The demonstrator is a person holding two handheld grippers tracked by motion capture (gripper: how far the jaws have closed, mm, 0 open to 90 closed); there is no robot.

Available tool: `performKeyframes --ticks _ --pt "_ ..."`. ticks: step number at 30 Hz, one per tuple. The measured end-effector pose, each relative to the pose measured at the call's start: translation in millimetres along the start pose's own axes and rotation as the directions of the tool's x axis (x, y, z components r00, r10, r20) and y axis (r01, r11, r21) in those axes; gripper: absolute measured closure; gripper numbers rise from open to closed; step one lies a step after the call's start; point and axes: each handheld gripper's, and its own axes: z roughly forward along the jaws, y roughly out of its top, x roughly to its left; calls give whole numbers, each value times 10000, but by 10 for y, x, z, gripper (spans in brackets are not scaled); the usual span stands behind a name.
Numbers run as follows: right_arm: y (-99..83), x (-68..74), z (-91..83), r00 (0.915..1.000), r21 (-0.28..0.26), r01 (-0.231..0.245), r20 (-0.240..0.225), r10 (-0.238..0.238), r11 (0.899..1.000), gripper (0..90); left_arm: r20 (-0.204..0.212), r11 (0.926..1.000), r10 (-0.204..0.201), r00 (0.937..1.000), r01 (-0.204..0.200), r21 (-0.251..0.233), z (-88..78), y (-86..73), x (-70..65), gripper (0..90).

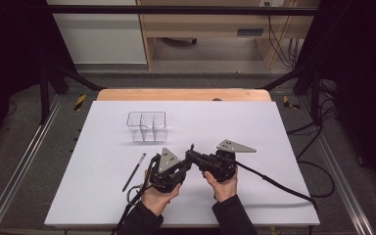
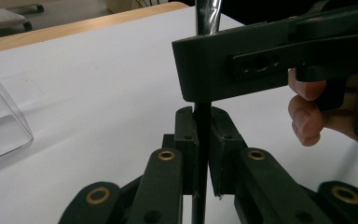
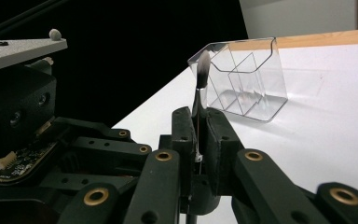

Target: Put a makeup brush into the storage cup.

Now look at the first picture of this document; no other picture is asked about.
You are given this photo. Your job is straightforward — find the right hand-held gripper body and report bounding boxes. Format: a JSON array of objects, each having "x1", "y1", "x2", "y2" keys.
[{"x1": 200, "y1": 139, "x2": 258, "y2": 183}]

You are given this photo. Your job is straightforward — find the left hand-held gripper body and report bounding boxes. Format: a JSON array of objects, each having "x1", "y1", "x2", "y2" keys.
[{"x1": 149, "y1": 147, "x2": 187, "y2": 194}]

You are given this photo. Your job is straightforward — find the clear plastic organizer box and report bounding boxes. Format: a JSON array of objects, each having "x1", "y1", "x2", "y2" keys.
[{"x1": 125, "y1": 111, "x2": 168, "y2": 144}]

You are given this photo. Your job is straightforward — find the black eyeliner pencil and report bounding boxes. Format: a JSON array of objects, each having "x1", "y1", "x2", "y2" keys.
[{"x1": 121, "y1": 153, "x2": 147, "y2": 193}]

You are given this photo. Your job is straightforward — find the person's right hand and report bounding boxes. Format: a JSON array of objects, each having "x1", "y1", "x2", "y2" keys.
[{"x1": 204, "y1": 167, "x2": 239, "y2": 204}]

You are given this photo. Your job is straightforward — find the person's left hand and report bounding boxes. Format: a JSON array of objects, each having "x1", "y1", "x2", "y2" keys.
[{"x1": 140, "y1": 170, "x2": 182, "y2": 217}]

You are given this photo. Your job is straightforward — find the white board sheet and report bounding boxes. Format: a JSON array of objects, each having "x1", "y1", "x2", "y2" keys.
[{"x1": 43, "y1": 100, "x2": 321, "y2": 228}]

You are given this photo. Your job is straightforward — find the black metal stand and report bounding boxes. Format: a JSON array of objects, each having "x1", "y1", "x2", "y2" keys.
[
  {"x1": 260, "y1": 62, "x2": 324, "y2": 126},
  {"x1": 38, "y1": 62, "x2": 107, "y2": 125}
]

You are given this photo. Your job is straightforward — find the light wooden desk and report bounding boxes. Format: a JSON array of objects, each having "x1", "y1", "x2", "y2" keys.
[{"x1": 136, "y1": 0, "x2": 321, "y2": 71}]

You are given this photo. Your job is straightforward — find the grey desk label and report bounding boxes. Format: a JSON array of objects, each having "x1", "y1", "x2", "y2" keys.
[{"x1": 237, "y1": 28, "x2": 264, "y2": 37}]

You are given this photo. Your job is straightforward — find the white cabinet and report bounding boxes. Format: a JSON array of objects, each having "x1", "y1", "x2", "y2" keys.
[{"x1": 47, "y1": 0, "x2": 148, "y2": 66}]

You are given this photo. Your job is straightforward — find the black curtain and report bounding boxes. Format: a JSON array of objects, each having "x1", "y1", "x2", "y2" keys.
[
  {"x1": 295, "y1": 0, "x2": 376, "y2": 200},
  {"x1": 0, "y1": 0, "x2": 79, "y2": 158}
]

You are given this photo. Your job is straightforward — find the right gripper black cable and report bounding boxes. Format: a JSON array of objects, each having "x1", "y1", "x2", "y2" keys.
[{"x1": 234, "y1": 160, "x2": 319, "y2": 211}]

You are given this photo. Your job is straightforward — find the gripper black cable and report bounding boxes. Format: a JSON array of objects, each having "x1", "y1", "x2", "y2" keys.
[
  {"x1": 234, "y1": 160, "x2": 319, "y2": 211},
  {"x1": 111, "y1": 154, "x2": 162, "y2": 235}
]

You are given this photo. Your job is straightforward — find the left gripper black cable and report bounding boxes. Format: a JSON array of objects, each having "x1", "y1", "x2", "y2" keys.
[{"x1": 111, "y1": 154, "x2": 162, "y2": 235}]

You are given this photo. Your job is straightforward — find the yellow-handled tool right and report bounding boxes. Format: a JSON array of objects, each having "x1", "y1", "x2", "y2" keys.
[{"x1": 282, "y1": 95, "x2": 302, "y2": 111}]

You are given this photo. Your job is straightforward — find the looped black floor cable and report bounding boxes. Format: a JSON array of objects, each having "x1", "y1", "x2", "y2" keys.
[{"x1": 297, "y1": 160, "x2": 336, "y2": 199}]

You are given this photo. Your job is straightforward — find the bundle of black floor cables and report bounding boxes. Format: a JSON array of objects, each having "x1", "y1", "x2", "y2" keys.
[{"x1": 287, "y1": 81, "x2": 339, "y2": 161}]

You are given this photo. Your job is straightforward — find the aluminium floor rail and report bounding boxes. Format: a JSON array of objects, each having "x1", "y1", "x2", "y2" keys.
[
  {"x1": 298, "y1": 97, "x2": 376, "y2": 235},
  {"x1": 0, "y1": 94, "x2": 65, "y2": 235}
]

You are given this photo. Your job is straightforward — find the hanging black cables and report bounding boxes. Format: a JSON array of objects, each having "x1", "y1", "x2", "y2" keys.
[{"x1": 266, "y1": 2, "x2": 303, "y2": 69}]

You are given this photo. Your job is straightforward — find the black horizontal frame bar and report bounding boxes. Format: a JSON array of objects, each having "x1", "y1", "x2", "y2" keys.
[{"x1": 47, "y1": 4, "x2": 319, "y2": 17}]

